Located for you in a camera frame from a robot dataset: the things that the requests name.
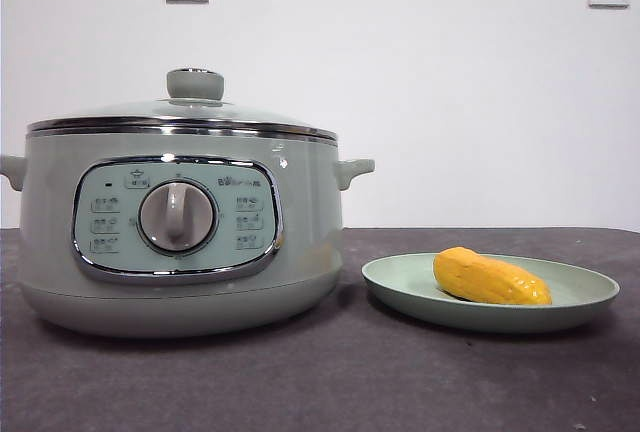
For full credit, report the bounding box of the glass lid with green knob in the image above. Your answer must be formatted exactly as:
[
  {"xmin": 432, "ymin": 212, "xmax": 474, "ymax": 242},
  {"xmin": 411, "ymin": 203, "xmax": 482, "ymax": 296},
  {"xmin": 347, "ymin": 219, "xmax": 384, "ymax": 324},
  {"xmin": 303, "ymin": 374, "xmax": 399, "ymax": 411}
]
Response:
[{"xmin": 25, "ymin": 67, "xmax": 340, "ymax": 146}]

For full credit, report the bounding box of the yellow corn cob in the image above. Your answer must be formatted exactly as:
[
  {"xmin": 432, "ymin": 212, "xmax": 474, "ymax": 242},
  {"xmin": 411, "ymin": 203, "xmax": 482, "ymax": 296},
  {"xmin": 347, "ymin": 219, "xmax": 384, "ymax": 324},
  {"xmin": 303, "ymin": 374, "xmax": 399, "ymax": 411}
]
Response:
[{"xmin": 431, "ymin": 246, "xmax": 554, "ymax": 308}]

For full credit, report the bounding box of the pale green electric steamer pot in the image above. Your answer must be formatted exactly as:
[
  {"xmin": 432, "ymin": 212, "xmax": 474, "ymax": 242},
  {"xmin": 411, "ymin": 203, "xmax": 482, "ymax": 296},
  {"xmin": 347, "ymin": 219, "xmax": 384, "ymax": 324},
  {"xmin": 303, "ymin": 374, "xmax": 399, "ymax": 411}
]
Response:
[{"xmin": 0, "ymin": 129, "xmax": 377, "ymax": 340}]

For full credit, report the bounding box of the pale green round plate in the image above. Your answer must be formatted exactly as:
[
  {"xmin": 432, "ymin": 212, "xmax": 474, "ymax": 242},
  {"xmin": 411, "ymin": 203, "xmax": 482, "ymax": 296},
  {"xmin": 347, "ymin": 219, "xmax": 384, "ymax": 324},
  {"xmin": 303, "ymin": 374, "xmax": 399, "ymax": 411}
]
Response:
[{"xmin": 360, "ymin": 251, "xmax": 622, "ymax": 336}]

